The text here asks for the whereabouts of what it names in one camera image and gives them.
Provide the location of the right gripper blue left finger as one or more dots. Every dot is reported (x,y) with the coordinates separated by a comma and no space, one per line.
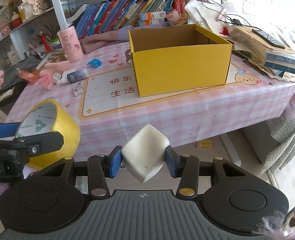
(100,167)

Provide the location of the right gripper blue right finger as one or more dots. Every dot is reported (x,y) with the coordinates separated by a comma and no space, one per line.
(185,167)

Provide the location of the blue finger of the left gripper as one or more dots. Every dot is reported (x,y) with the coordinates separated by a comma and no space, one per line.
(20,150)
(8,129)

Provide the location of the yellow tape roll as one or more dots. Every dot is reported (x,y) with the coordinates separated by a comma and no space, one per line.
(49,116)

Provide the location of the white foam block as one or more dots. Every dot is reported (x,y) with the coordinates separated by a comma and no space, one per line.
(144,154)

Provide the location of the small white red box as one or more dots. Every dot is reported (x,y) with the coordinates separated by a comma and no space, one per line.
(78,89)

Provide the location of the blue spray bottle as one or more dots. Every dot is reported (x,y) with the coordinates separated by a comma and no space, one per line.
(73,76)

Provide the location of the blue tape piece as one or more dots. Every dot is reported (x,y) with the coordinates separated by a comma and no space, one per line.
(94,63)

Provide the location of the white power adapter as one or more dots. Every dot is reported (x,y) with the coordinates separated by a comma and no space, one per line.
(57,76)

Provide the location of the grey clothing pile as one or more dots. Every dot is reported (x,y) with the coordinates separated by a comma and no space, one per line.
(10,73)

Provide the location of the orange pink bottle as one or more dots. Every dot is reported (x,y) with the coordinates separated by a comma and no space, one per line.
(27,76)

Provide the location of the pink checkered tablecloth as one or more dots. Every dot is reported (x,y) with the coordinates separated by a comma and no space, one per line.
(183,118)

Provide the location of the wooden chess board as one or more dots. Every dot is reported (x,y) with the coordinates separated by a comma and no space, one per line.
(50,57)

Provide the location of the pink cylindrical container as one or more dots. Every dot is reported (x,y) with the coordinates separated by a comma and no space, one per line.
(70,44)

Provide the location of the yellow cardboard box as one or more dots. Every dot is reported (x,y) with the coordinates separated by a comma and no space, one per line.
(181,57)

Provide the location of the pink purple cloth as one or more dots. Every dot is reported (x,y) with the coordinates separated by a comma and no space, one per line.
(96,41)

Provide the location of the stack of books and papers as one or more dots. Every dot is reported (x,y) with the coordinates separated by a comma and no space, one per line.
(276,62)

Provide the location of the row of colourful books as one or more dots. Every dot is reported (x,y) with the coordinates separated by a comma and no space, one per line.
(115,14)

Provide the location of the pink pig plush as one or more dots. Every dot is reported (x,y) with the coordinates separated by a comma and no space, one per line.
(173,16)

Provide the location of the black smartphone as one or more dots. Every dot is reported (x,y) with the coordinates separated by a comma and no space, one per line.
(269,39)

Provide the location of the orange white medicine box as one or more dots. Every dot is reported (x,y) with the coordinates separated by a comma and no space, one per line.
(150,18)

